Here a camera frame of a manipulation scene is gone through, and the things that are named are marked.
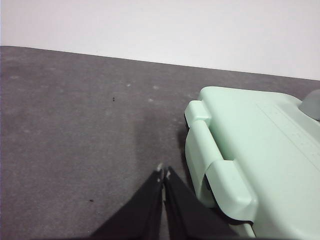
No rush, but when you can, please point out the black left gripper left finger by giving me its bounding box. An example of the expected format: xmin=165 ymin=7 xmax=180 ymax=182
xmin=87 ymin=166 xmax=165 ymax=240

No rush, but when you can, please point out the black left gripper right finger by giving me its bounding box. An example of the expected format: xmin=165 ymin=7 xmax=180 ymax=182
xmin=162 ymin=166 xmax=241 ymax=240

